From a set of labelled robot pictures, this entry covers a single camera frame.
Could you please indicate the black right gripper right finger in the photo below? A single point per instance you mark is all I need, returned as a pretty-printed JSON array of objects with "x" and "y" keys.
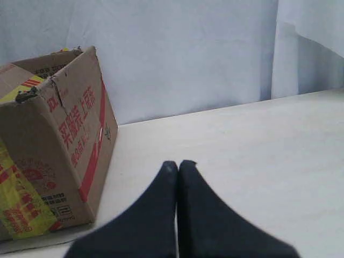
[{"x": 208, "y": 227}]

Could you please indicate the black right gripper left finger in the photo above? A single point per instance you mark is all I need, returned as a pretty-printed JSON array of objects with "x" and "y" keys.
[{"x": 145, "y": 229}]

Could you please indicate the cardboard box with yellow tape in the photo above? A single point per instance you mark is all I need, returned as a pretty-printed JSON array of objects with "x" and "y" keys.
[{"x": 57, "y": 137}]

